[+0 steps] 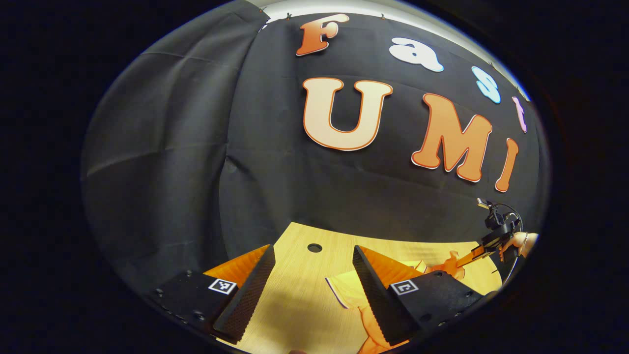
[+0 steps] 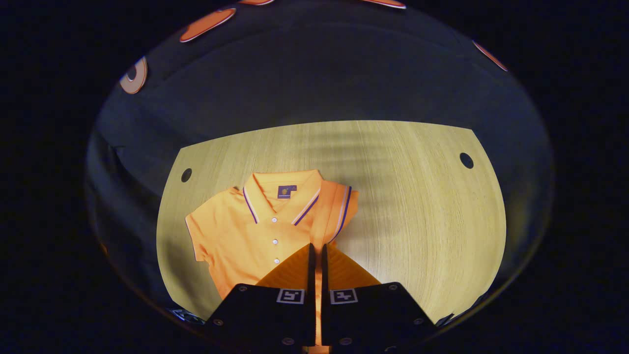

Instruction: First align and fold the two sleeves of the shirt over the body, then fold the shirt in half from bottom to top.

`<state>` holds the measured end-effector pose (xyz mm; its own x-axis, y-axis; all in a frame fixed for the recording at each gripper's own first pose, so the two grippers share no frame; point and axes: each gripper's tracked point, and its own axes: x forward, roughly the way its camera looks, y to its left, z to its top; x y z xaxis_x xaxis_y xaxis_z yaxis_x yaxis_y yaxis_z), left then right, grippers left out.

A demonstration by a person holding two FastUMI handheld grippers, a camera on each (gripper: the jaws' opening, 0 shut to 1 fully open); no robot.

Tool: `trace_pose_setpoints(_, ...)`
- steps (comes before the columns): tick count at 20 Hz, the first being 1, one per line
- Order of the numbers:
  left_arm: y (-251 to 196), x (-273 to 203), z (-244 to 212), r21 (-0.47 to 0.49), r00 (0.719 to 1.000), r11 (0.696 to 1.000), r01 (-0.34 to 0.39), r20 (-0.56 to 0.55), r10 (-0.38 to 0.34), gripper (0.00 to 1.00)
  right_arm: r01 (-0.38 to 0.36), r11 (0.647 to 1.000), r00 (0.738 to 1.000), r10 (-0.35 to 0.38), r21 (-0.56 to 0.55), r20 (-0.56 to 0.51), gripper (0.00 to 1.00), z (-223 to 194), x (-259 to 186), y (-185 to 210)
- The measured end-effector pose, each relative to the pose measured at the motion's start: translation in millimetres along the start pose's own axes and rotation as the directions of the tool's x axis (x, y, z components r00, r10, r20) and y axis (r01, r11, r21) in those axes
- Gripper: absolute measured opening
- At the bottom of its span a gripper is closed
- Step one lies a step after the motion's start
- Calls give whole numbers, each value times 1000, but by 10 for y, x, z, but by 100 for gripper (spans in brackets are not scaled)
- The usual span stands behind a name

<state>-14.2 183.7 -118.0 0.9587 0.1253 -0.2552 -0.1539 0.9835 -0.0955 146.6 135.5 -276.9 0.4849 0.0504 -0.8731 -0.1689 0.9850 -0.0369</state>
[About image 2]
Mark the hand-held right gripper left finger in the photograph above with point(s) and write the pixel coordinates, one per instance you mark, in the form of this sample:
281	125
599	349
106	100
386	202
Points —
311	275

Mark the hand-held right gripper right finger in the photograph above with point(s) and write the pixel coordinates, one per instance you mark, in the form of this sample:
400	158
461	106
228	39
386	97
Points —
325	275

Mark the orange T-shirt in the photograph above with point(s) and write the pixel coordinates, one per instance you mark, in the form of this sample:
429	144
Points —
236	246

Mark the black backdrop cloth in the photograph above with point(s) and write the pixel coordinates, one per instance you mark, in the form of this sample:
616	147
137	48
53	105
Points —
319	73

